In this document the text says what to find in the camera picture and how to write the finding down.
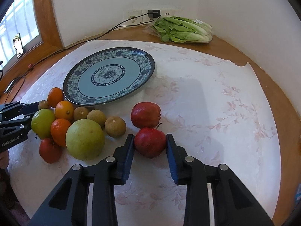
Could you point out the small brown kiwi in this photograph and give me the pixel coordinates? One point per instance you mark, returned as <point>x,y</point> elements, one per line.
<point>80,113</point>
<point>97,116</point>
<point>43,104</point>

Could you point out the smartphone on sill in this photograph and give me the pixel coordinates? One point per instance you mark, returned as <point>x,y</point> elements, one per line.
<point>17,43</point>

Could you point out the blue white patterned plate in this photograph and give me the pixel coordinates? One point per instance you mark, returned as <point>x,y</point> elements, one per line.
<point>108,75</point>

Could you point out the small orange mandarin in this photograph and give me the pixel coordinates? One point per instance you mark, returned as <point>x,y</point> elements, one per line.
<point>58,131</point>

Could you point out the black power adapter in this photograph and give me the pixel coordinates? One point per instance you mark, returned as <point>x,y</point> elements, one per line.
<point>154,14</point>

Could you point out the red apple with stem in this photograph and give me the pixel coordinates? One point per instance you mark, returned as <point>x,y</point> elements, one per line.
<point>150,142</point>

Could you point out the large brown kiwi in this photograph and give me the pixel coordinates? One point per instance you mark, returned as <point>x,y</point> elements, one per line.
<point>115,126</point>

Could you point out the white wall socket plate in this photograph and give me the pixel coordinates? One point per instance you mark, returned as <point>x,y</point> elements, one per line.
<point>138,16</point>

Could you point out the person's hand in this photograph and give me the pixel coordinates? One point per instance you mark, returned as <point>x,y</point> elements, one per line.
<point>4,159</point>

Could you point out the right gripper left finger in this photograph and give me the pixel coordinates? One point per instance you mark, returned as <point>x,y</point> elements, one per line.
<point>67,203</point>

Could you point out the orange mandarin with stem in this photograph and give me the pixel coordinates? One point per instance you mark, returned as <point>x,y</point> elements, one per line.
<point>55,96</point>

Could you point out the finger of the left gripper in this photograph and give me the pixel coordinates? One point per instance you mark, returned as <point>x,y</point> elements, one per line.
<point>14,109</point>
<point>14,127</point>

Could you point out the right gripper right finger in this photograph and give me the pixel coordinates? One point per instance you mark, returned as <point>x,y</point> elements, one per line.
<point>214,194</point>

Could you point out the bagged green lettuce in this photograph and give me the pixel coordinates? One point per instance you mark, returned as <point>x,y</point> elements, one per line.
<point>180,30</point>

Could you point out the wooden window frame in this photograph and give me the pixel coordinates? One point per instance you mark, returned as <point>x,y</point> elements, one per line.
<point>50,43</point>

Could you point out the large green apple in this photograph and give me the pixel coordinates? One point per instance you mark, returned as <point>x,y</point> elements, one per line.
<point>42,122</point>

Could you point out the white floral tablecloth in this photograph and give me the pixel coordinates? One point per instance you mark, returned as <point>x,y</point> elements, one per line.
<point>214,109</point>

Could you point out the yellow-orange orange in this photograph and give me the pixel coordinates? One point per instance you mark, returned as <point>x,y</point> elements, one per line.
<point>65,110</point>

